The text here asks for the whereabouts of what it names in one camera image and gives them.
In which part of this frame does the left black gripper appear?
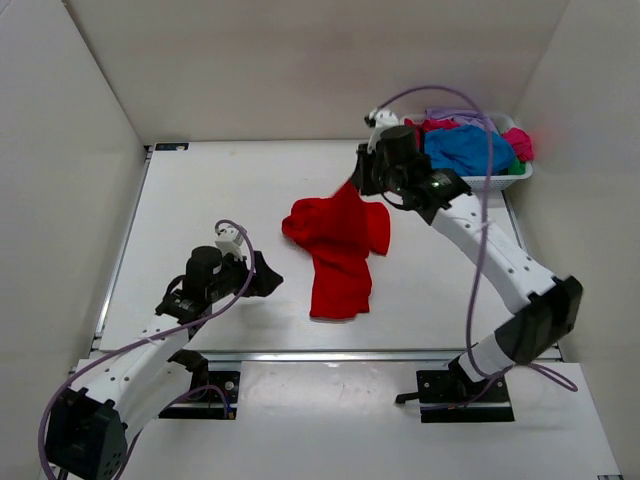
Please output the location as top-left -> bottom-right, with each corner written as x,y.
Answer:
210,247 -> 284,297

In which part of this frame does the red t shirt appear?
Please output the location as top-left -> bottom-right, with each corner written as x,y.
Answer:
281,182 -> 391,321

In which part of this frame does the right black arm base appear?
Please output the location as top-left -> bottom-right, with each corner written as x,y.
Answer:
395,361 -> 515,424

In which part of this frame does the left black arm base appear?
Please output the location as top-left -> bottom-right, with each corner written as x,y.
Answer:
159,350 -> 241,420

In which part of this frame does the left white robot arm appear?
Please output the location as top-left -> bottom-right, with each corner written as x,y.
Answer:
39,246 -> 284,479

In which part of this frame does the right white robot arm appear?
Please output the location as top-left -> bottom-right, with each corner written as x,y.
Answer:
352,125 -> 583,401

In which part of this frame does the blue t shirt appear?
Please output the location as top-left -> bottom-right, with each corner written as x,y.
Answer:
424,125 -> 516,176

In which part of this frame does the white plastic laundry basket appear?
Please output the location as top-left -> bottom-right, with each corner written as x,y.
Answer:
401,112 -> 533,191

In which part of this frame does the lavender t shirt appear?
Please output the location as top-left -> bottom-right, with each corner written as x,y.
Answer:
425,107 -> 498,133

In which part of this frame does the small dark label sticker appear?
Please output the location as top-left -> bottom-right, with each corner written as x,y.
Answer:
154,142 -> 189,151

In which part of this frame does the green t shirt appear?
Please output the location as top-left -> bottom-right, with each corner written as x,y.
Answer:
506,158 -> 526,176

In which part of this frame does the pink t shirt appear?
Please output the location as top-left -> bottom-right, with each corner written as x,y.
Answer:
402,117 -> 534,162

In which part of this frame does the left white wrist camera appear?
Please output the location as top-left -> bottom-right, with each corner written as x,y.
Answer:
214,226 -> 244,261

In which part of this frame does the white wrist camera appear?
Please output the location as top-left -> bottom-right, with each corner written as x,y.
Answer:
364,108 -> 400,129
214,226 -> 244,261

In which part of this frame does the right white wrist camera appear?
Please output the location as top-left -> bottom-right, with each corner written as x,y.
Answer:
364,108 -> 400,129

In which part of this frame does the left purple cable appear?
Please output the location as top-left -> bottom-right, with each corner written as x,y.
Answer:
37,219 -> 257,480

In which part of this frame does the purple cable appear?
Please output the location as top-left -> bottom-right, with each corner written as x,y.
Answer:
37,219 -> 257,480
377,86 -> 580,412

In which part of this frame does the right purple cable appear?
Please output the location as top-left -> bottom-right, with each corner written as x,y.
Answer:
377,86 -> 580,412

